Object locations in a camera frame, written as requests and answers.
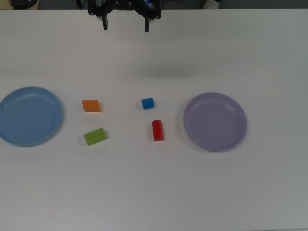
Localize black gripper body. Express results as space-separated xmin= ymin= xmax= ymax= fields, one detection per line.
xmin=105 ymin=0 xmax=145 ymax=12

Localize red cylinder block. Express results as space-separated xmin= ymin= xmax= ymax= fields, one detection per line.
xmin=151 ymin=119 xmax=166 ymax=142

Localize blue block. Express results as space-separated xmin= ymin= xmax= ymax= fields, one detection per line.
xmin=141 ymin=97 xmax=155 ymax=110

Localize orange block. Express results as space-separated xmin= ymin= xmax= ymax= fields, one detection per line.
xmin=81 ymin=99 xmax=102 ymax=113

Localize purple plate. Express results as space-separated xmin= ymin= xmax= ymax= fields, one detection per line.
xmin=182 ymin=92 xmax=248 ymax=153

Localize green block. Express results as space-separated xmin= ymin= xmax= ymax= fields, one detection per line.
xmin=83 ymin=127 xmax=107 ymax=147

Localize blue plate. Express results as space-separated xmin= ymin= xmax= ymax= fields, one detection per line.
xmin=0 ymin=86 xmax=64 ymax=148

